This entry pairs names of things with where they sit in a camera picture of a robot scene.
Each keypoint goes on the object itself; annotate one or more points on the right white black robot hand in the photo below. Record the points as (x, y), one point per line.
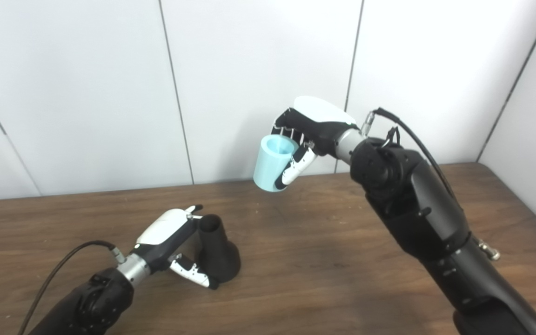
(319, 121)

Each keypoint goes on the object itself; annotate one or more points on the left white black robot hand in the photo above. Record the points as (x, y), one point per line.
(161, 232)

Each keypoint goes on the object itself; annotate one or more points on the black flared nozzle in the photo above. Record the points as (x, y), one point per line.
(219, 258)

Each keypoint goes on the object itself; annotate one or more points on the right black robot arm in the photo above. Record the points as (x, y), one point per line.
(417, 218)

